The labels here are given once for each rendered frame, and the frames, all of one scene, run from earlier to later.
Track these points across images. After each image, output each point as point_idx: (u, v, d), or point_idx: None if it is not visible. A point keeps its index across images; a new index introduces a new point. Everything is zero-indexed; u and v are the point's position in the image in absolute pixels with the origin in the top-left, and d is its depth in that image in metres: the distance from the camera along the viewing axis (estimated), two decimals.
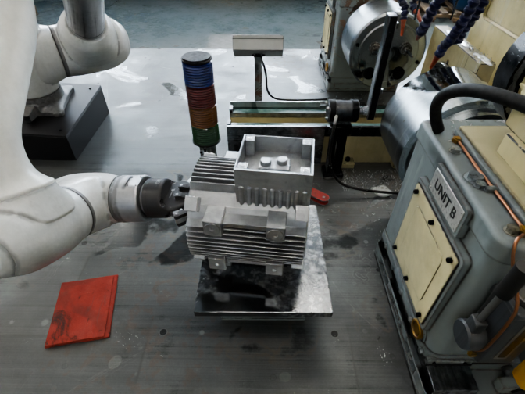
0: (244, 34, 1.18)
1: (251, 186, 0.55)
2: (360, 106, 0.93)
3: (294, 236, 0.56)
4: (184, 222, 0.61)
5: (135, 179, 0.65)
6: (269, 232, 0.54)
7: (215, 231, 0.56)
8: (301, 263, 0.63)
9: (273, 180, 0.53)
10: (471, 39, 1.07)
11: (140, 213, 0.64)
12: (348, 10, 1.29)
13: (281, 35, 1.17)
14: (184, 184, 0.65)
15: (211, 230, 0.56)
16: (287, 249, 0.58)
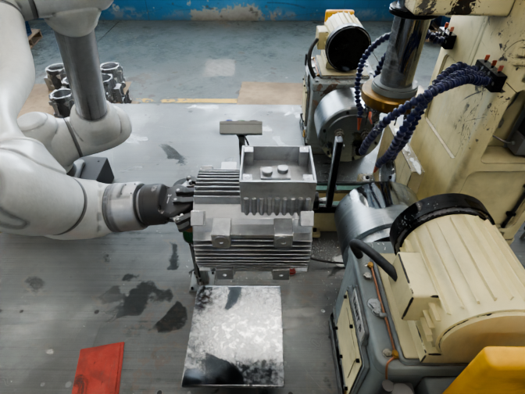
0: (230, 120, 1.39)
1: (256, 196, 0.56)
2: (320, 197, 1.15)
3: (301, 241, 0.58)
4: (186, 227, 0.60)
5: (130, 187, 0.62)
6: (278, 240, 0.56)
7: (223, 243, 0.56)
8: None
9: (278, 188, 0.55)
10: (417, 131, 1.29)
11: (137, 222, 0.62)
12: (319, 94, 1.50)
13: (261, 121, 1.39)
14: (181, 189, 0.64)
15: (220, 241, 0.57)
16: (294, 254, 0.60)
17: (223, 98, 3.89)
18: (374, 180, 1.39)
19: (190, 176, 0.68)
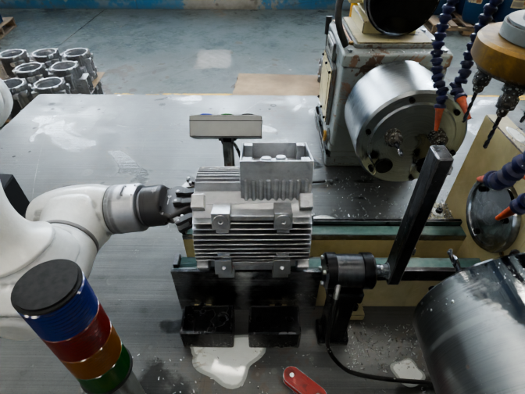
0: (207, 114, 0.82)
1: (255, 178, 0.58)
2: (376, 264, 0.58)
3: (301, 223, 0.57)
4: (187, 228, 0.60)
5: (130, 188, 0.62)
6: (278, 218, 0.56)
7: (223, 223, 0.56)
8: (307, 261, 0.63)
9: (276, 169, 0.57)
10: None
11: (137, 223, 0.62)
12: (354, 72, 0.93)
13: (259, 116, 0.82)
14: (181, 190, 0.64)
15: (219, 223, 0.56)
16: (294, 241, 0.59)
17: (216, 93, 3.32)
18: (451, 215, 0.82)
19: (190, 177, 0.68)
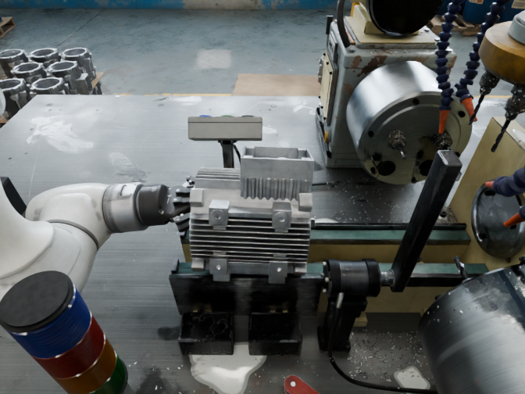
0: (206, 116, 0.81)
1: (255, 176, 0.58)
2: (380, 271, 0.56)
3: (299, 222, 0.57)
4: (186, 227, 0.60)
5: (130, 187, 0.62)
6: (276, 216, 0.55)
7: (221, 218, 0.55)
8: (305, 266, 0.61)
9: (277, 167, 0.57)
10: None
11: (137, 222, 0.62)
12: (356, 73, 0.92)
13: (259, 117, 0.80)
14: (181, 189, 0.64)
15: (217, 217, 0.55)
16: (292, 241, 0.58)
17: (216, 93, 3.30)
18: (455, 218, 0.81)
19: (190, 177, 0.68)
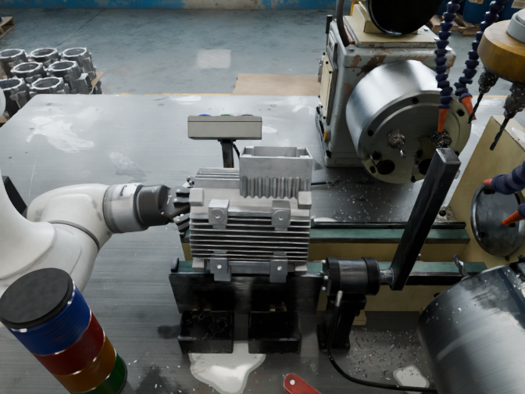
0: (205, 115, 0.81)
1: (255, 175, 0.58)
2: (380, 270, 0.56)
3: (299, 220, 0.57)
4: (186, 227, 0.60)
5: (130, 188, 0.63)
6: (276, 213, 0.55)
7: (220, 217, 0.56)
8: (305, 264, 0.61)
9: (276, 166, 0.58)
10: None
11: (138, 223, 0.62)
12: (355, 72, 0.92)
13: (259, 116, 0.80)
14: (181, 190, 0.64)
15: (216, 216, 0.56)
16: (292, 240, 0.58)
17: (216, 93, 3.30)
18: (455, 217, 0.81)
19: (190, 177, 0.68)
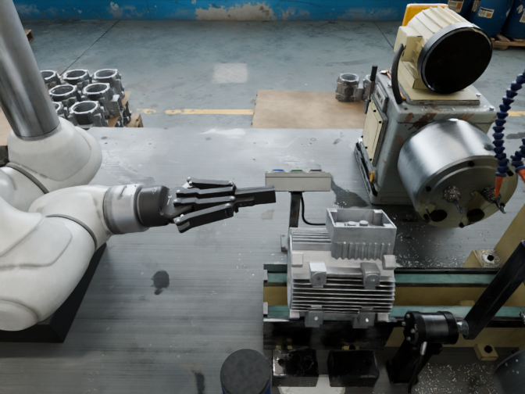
0: (281, 171, 0.91)
1: (346, 241, 0.69)
2: None
3: (386, 281, 0.67)
4: (187, 228, 0.60)
5: (130, 188, 0.63)
6: (368, 277, 0.66)
7: (321, 279, 0.66)
8: (387, 314, 0.72)
9: (365, 234, 0.68)
10: None
11: (138, 223, 0.62)
12: (407, 127, 1.02)
13: (329, 173, 0.91)
14: (181, 190, 0.64)
15: (318, 278, 0.66)
16: (379, 296, 0.68)
17: (236, 109, 3.41)
18: (501, 262, 0.91)
19: (190, 177, 0.68)
